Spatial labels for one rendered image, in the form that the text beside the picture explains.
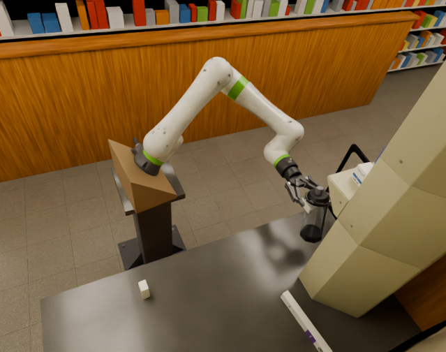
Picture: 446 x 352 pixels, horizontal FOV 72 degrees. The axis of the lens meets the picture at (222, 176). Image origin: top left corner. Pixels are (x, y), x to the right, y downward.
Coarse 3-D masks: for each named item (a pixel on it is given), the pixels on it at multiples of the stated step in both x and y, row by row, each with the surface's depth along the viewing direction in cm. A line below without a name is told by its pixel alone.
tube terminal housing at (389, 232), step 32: (384, 192) 85; (416, 192) 78; (352, 224) 99; (384, 224) 89; (416, 224) 85; (320, 256) 120; (352, 256) 104; (384, 256) 98; (416, 256) 93; (320, 288) 126; (352, 288) 117; (384, 288) 110
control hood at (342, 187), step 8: (352, 168) 109; (328, 176) 105; (336, 176) 105; (344, 176) 105; (328, 184) 106; (336, 184) 102; (344, 184) 103; (352, 184) 103; (336, 192) 103; (344, 192) 101; (352, 192) 101; (336, 200) 104; (344, 200) 100; (336, 208) 105; (344, 208) 101; (336, 216) 106
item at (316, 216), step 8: (328, 200) 128; (312, 208) 129; (320, 208) 128; (304, 216) 136; (312, 216) 131; (320, 216) 130; (304, 224) 137; (312, 224) 133; (320, 224) 133; (304, 232) 138; (312, 232) 136; (320, 232) 136
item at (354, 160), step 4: (352, 152) 138; (352, 156) 139; (356, 156) 137; (364, 156) 132; (348, 160) 142; (352, 160) 139; (356, 160) 137; (360, 160) 134; (368, 160) 130; (348, 164) 142; (352, 164) 140; (356, 164) 137; (344, 168) 146; (348, 168) 143
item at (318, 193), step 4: (316, 188) 128; (320, 188) 127; (308, 192) 132; (312, 192) 130; (316, 192) 128; (320, 192) 127; (324, 192) 130; (308, 196) 130; (312, 196) 128; (316, 196) 128; (320, 196) 128; (324, 196) 128; (328, 196) 128; (312, 200) 128; (316, 200) 127; (320, 200) 126; (324, 200) 126
